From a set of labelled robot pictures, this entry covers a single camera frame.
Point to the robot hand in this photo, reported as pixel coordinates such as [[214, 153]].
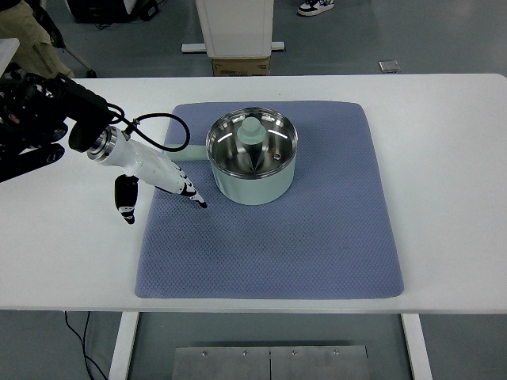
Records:
[[146, 164]]

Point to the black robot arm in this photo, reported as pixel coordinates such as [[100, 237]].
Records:
[[39, 107]]

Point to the blue quilted mat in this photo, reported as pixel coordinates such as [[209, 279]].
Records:
[[198, 257]]

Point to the glass lid with green knob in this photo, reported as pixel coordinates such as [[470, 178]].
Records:
[[249, 132]]

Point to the cardboard box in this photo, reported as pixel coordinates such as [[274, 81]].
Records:
[[237, 67]]

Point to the black floor equipment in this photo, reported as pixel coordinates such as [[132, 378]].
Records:
[[95, 10]]

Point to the white stand with foot bar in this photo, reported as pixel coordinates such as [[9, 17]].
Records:
[[237, 27]]

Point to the person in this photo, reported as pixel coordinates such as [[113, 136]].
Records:
[[24, 35]]

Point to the white side table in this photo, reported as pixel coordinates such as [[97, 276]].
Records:
[[7, 51]]

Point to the white table leg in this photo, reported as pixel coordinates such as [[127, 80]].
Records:
[[418, 348], [123, 348]]

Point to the grey metal plate with screws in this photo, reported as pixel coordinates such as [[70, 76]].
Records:
[[237, 364]]

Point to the person's shoe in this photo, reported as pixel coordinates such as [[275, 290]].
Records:
[[313, 7]]

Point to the grey floor socket plate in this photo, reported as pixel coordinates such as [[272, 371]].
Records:
[[389, 66]]

